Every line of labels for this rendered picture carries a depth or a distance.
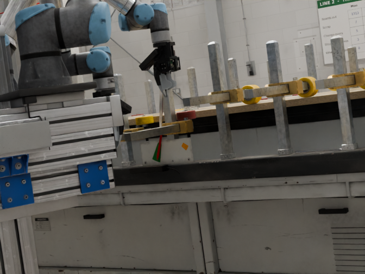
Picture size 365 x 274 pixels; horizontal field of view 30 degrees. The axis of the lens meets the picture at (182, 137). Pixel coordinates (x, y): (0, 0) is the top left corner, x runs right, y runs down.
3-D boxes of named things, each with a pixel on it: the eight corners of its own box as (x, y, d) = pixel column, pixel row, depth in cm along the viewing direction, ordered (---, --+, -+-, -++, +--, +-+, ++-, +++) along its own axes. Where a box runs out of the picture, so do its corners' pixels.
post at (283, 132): (290, 168, 254) (274, 39, 252) (281, 168, 256) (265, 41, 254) (294, 166, 257) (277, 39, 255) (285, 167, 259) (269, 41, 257)
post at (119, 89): (132, 183, 296) (117, 73, 293) (125, 184, 298) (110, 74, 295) (137, 181, 299) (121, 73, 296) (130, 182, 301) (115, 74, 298)
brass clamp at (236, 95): (237, 101, 262) (236, 88, 261) (207, 105, 269) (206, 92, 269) (244, 100, 267) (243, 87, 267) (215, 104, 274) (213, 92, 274)
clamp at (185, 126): (187, 132, 276) (185, 120, 276) (160, 135, 284) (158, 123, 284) (194, 131, 281) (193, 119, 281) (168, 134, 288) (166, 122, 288)
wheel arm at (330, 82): (325, 88, 212) (324, 77, 212) (314, 90, 214) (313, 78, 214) (374, 81, 254) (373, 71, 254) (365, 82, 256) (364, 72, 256)
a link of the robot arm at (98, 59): (77, 75, 227) (81, 76, 238) (111, 70, 227) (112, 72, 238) (74, 51, 227) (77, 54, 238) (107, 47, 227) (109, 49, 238)
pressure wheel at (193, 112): (192, 137, 281) (188, 110, 280) (176, 139, 285) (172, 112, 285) (202, 135, 288) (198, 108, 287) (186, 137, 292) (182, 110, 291)
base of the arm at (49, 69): (27, 89, 184) (22, 52, 183) (12, 93, 197) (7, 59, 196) (80, 83, 191) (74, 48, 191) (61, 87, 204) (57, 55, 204)
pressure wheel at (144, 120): (157, 139, 301) (154, 113, 300) (140, 142, 299) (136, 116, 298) (153, 139, 309) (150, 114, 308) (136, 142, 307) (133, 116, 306)
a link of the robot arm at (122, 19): (122, 8, 256) (150, 6, 259) (116, 13, 267) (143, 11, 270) (125, 29, 256) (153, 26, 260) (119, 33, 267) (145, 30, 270)
